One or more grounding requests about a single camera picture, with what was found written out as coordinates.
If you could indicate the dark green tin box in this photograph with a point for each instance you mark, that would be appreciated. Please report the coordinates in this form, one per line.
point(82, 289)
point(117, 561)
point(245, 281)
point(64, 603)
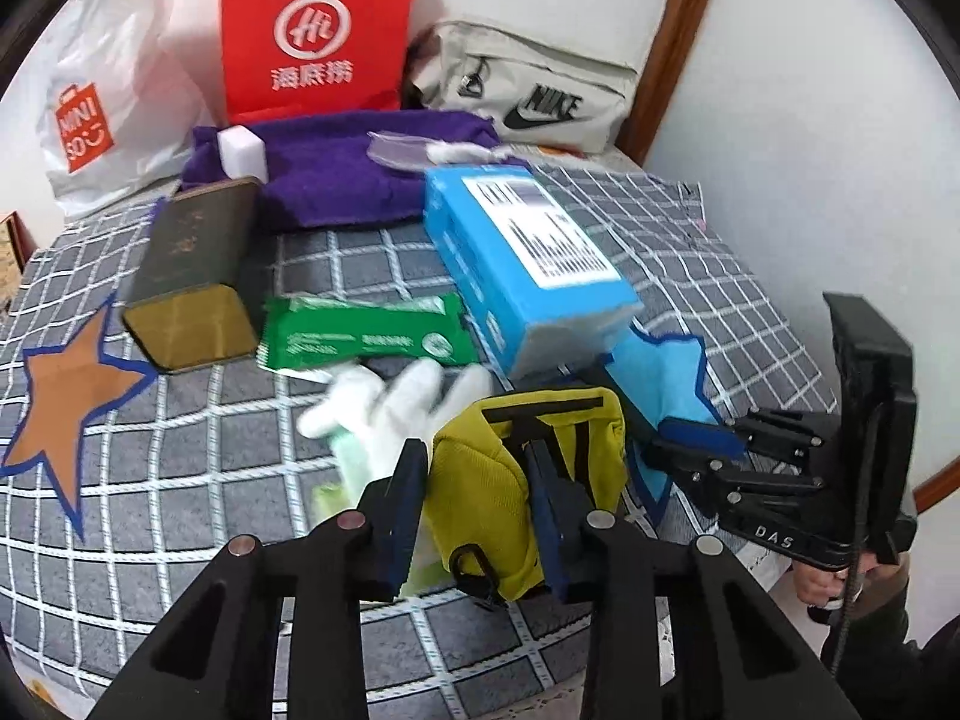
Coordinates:
point(196, 300)

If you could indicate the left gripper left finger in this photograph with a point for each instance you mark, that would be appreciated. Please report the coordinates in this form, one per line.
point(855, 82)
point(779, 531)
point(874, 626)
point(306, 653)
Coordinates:
point(392, 507)

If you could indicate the red Haidilao paper bag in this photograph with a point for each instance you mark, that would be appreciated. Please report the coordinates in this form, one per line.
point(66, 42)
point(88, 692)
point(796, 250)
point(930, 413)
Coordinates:
point(286, 58)

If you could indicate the brown wooden door frame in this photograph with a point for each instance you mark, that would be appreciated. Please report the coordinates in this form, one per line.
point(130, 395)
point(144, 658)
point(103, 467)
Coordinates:
point(665, 62)

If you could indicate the blue tissue pack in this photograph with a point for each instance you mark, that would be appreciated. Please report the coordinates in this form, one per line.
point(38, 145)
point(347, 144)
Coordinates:
point(540, 291)

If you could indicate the white foam block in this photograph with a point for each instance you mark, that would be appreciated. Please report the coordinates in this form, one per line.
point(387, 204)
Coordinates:
point(242, 154)

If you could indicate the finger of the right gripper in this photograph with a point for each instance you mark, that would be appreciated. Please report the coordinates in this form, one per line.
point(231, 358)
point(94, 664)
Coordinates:
point(717, 440)
point(696, 471)

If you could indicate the white glove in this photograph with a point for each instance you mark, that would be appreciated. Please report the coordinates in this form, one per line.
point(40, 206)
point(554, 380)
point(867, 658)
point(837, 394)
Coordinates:
point(365, 420)

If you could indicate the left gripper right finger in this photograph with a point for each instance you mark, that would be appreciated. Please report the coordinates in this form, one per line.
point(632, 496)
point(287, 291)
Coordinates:
point(559, 508)

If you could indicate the grey Nike bag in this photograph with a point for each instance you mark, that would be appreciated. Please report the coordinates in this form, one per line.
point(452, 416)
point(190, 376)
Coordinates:
point(532, 92)

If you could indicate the white Miniso plastic bag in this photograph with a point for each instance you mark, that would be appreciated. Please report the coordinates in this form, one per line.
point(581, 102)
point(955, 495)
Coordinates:
point(119, 110)

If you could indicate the translucent mesh drawstring pouch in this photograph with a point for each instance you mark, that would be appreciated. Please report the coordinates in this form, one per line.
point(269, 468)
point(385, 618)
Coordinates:
point(400, 152)

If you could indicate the purple towel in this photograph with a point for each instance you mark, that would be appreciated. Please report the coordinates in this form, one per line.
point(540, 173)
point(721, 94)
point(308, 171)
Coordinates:
point(319, 173)

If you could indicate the green wet wipe packet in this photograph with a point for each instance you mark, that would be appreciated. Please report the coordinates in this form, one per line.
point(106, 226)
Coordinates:
point(304, 332)

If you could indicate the person's right hand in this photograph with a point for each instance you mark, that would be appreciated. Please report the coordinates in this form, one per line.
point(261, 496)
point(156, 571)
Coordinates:
point(880, 583)

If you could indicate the grey checked bed cover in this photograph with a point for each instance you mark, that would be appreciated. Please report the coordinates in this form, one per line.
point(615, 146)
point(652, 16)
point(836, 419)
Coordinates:
point(207, 454)

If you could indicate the yellow pouch with black straps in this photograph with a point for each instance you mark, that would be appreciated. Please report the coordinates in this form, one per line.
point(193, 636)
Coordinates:
point(479, 497)

